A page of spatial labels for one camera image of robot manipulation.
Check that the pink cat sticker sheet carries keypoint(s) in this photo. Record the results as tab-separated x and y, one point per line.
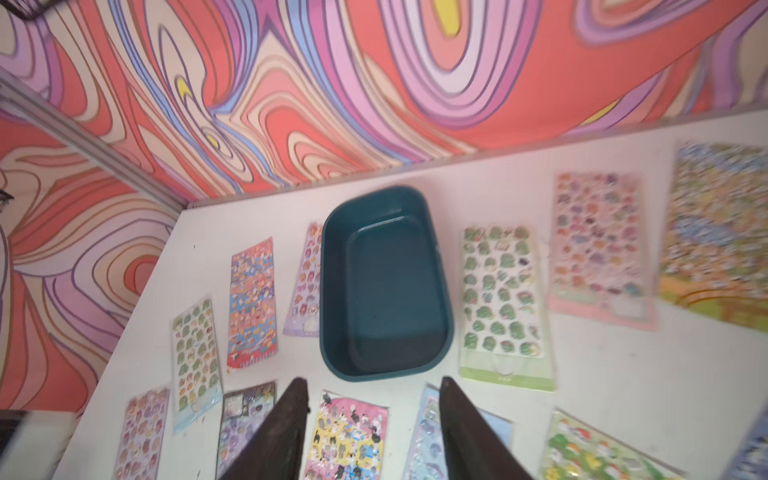
347	440

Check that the blue penguin sticker sheet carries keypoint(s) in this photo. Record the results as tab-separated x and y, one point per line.
750	459

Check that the lilac small sticker sheet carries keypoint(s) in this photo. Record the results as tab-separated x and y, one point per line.
303	314

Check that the white animal sticker sheet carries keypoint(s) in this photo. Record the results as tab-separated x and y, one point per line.
505	335

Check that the panda sticker sheet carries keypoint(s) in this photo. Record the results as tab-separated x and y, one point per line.
714	247

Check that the red blue sticker sheet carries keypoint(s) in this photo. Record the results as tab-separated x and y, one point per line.
252	324

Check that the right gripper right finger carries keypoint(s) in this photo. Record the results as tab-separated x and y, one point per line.
472	449

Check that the teal storage box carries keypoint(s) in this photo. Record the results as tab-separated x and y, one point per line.
385	309

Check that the purple dark-edged sticker sheet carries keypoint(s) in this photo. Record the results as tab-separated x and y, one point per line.
243	413

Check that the lilac bear sticker sheet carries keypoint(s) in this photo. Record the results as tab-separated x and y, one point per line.
141	437

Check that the green animal sticker sheet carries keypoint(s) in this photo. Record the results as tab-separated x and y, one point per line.
575	450

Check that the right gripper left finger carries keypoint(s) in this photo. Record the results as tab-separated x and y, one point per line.
275	450

